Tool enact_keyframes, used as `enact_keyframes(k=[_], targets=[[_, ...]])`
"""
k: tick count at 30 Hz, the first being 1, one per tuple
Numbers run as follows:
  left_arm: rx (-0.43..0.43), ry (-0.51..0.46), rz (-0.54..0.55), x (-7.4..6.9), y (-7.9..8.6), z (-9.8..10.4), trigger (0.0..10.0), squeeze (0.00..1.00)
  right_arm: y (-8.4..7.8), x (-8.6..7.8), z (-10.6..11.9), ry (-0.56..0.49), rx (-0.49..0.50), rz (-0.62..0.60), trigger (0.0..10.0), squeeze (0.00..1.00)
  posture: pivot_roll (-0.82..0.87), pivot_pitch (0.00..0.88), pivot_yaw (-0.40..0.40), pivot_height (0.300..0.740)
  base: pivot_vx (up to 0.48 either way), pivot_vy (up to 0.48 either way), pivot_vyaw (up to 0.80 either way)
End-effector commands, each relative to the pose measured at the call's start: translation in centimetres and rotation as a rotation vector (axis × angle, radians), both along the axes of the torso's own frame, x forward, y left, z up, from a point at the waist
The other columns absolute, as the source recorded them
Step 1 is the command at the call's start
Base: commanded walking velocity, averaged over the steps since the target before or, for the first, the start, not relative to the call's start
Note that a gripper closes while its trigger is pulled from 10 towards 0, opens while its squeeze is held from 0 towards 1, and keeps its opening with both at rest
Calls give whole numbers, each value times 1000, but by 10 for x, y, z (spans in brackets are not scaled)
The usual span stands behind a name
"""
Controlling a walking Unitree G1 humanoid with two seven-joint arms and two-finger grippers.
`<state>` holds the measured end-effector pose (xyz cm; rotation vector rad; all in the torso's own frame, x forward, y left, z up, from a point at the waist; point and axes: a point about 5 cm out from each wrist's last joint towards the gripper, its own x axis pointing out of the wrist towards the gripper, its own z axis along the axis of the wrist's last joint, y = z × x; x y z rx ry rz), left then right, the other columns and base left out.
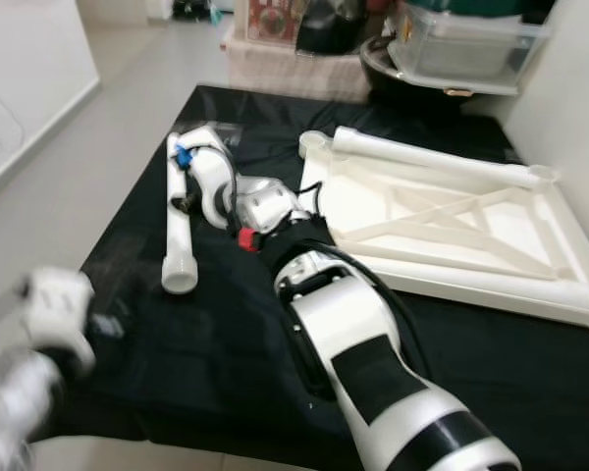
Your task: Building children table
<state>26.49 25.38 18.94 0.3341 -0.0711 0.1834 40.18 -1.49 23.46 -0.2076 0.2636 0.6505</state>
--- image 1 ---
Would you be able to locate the black cloth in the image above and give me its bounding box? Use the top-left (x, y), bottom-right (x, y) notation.
top-left (29, 83), bottom-right (589, 471)

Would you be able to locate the beige patterned cloth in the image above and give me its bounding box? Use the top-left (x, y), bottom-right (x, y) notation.
top-left (224, 37), bottom-right (374, 99)

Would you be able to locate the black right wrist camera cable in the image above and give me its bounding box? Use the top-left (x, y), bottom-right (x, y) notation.
top-left (299, 180), bottom-right (327, 215)

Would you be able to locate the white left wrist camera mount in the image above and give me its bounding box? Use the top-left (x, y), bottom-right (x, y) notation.
top-left (25, 267), bottom-right (99, 359)

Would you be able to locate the white plastic children table top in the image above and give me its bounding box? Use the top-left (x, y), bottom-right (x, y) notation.
top-left (297, 126), bottom-right (589, 340)

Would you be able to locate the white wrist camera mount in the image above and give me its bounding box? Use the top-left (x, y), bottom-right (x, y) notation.
top-left (25, 267), bottom-right (99, 359)
top-left (177, 125), bottom-right (237, 229)

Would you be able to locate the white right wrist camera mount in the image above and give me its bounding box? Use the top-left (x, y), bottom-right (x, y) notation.
top-left (177, 125), bottom-right (237, 229)

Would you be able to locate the dark green lidded tray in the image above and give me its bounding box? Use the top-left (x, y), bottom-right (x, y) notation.
top-left (398, 0), bottom-right (556, 19)

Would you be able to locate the red printed food box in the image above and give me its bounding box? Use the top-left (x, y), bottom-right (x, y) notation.
top-left (243, 0), bottom-right (300, 45)

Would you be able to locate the black plastic bag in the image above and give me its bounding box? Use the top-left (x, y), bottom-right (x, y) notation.
top-left (294, 0), bottom-right (369, 55)

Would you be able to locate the black coiled floor item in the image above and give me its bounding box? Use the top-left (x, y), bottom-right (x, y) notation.
top-left (172, 0), bottom-right (217, 23)

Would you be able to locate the clear plastic storage container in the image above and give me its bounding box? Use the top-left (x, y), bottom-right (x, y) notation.
top-left (388, 5), bottom-right (553, 97)

